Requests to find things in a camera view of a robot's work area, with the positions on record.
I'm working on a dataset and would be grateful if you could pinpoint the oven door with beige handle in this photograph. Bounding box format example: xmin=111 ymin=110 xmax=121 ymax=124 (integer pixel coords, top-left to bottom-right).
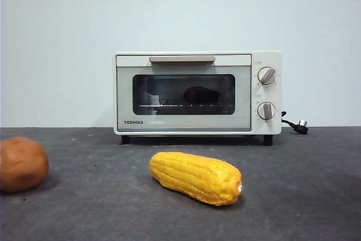
xmin=116 ymin=54 xmax=252 ymax=133

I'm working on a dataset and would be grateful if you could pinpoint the purple eggplant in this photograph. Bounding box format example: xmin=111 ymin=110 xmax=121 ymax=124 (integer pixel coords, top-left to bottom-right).
xmin=183 ymin=85 xmax=223 ymax=104

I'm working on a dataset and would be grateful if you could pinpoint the smaller beige oven knob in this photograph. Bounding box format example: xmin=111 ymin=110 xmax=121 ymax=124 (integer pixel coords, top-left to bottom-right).
xmin=257 ymin=101 xmax=277 ymax=120

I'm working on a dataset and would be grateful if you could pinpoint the white Toshiba toaster oven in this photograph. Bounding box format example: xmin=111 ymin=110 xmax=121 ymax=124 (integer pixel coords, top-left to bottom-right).
xmin=113 ymin=51 xmax=283 ymax=146

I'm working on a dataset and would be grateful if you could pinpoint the larger beige oven knob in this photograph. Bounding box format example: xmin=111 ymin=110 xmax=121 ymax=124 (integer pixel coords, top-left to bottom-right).
xmin=258 ymin=67 xmax=278 ymax=86

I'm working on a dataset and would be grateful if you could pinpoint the yellow corn cob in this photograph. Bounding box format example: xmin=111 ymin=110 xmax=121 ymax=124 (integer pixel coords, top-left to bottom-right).
xmin=149 ymin=151 xmax=243 ymax=206

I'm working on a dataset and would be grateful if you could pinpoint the brown potato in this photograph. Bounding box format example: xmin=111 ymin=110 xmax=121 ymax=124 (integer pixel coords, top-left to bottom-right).
xmin=0 ymin=137 xmax=50 ymax=192

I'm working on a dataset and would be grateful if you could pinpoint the metal wire oven rack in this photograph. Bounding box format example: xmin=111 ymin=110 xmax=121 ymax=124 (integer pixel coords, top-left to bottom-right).
xmin=139 ymin=102 xmax=230 ymax=112

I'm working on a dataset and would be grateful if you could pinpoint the black power cord with plug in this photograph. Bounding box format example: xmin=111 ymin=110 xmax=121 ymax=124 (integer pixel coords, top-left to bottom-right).
xmin=280 ymin=111 xmax=309 ymax=135

